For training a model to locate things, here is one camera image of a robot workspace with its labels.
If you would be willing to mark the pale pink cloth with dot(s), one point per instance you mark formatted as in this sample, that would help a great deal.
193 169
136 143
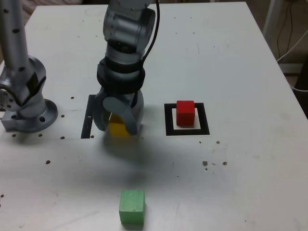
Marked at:
29 7

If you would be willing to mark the green cube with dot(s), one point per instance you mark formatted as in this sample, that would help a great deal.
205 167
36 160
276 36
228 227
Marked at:
132 209

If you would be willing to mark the white metal frame post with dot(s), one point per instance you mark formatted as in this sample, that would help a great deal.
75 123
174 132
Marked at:
270 19

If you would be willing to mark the red cube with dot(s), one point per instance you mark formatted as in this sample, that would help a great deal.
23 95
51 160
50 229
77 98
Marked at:
185 115

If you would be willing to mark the black tape square outline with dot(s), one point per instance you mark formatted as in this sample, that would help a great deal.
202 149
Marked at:
168 120

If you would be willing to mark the yellow cube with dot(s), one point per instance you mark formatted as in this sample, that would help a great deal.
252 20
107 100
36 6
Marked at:
116 128

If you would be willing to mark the black tape strip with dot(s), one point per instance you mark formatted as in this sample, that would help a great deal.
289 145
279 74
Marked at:
85 125

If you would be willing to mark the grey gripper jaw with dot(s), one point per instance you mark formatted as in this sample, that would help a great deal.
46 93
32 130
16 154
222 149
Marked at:
115 104
100 115

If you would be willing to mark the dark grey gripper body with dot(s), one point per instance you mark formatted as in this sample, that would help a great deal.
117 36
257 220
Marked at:
122 95

